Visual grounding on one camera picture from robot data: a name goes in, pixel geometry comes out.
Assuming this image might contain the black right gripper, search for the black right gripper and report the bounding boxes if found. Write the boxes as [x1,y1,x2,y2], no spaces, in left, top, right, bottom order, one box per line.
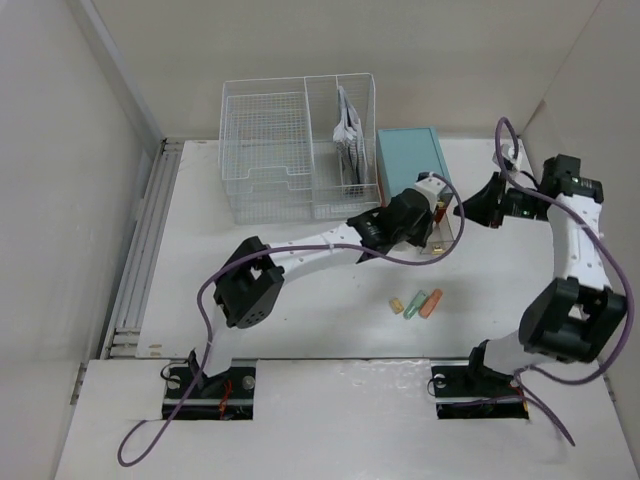
[453,171,549,229]

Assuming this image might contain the grey setup guide booklet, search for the grey setup guide booklet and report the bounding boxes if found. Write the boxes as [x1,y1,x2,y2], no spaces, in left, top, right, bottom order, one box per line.
[333,86,369,185]

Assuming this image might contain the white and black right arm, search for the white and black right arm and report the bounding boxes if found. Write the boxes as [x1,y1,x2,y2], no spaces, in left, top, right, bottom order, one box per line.
[454,155,630,394]

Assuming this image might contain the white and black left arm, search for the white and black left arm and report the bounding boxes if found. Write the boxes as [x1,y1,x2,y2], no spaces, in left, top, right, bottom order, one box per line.
[188,185,438,397]

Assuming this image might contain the teal mini drawer cabinet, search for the teal mini drawer cabinet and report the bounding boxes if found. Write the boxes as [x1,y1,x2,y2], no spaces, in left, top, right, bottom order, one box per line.
[376,127,451,205]

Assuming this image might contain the orange highlighter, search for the orange highlighter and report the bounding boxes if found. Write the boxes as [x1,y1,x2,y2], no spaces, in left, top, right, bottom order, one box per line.
[419,289,443,319]

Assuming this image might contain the yellow small clip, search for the yellow small clip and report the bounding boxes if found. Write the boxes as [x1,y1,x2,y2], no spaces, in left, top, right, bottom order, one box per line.
[389,298,404,315]

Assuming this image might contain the green highlighter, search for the green highlighter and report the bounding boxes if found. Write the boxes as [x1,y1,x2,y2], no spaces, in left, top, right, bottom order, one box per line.
[403,290,429,320]

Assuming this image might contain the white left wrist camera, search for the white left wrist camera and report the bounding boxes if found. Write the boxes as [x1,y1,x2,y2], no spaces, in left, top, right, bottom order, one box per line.
[413,172,447,210]

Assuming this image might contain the white wire mesh organizer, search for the white wire mesh organizer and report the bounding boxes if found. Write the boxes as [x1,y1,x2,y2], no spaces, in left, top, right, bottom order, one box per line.
[218,73,381,225]

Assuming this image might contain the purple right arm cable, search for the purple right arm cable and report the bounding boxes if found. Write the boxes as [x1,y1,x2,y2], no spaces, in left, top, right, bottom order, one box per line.
[493,116,636,446]

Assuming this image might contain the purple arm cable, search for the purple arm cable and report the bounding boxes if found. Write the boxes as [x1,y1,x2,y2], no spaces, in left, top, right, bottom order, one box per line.
[493,116,636,446]
[117,172,466,466]

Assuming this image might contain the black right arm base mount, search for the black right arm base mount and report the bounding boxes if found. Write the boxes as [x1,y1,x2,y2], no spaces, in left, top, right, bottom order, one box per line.
[428,346,529,420]

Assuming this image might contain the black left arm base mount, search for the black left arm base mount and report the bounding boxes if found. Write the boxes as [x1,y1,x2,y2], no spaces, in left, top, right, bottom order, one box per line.
[160,351,257,421]

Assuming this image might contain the aluminium rail frame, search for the aluminium rail frame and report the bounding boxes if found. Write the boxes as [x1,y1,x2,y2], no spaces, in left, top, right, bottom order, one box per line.
[97,139,184,360]

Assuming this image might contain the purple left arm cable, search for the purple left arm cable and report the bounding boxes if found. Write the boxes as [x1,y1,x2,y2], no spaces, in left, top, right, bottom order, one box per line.
[117,172,466,466]

